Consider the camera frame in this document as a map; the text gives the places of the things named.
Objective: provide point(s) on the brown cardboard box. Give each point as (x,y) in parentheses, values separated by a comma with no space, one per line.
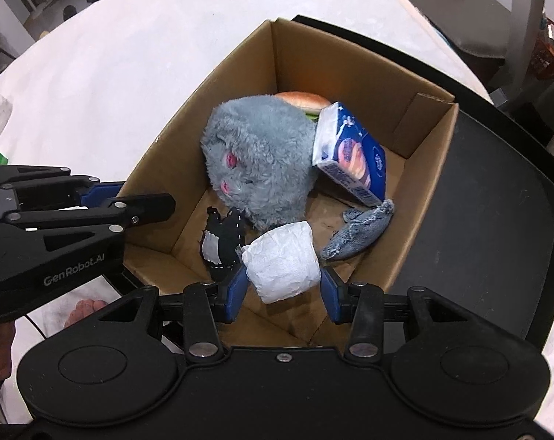
(240,78)

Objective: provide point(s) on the white tissue paper roll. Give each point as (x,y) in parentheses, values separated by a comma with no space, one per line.
(281,261)

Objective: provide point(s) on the burger plush toy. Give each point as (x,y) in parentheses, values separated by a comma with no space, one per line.
(304,100)

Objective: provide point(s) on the red basket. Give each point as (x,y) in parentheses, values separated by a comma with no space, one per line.
(552,52)

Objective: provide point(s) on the grey table leg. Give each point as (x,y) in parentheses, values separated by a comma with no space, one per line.
(526,4)

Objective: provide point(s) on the grey furry plush toy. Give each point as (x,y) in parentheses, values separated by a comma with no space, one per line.
(263,156)

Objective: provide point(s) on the black plastic tray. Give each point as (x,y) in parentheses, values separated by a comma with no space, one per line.
(487,220)

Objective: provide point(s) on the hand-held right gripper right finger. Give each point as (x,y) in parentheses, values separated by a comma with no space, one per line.
(330,295)

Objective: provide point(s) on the blue tissue pack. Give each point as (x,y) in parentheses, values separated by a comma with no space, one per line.
(350,146)

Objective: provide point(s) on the frayed denim cloth piece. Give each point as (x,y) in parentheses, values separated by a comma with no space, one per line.
(355,233)

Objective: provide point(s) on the black felt stitched toy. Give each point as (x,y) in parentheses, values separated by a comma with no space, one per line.
(224,238)

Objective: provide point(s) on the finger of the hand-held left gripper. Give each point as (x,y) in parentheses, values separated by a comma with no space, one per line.
(91,192)
(139,208)

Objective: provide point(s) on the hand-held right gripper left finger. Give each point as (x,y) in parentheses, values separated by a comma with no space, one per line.
(236,291)

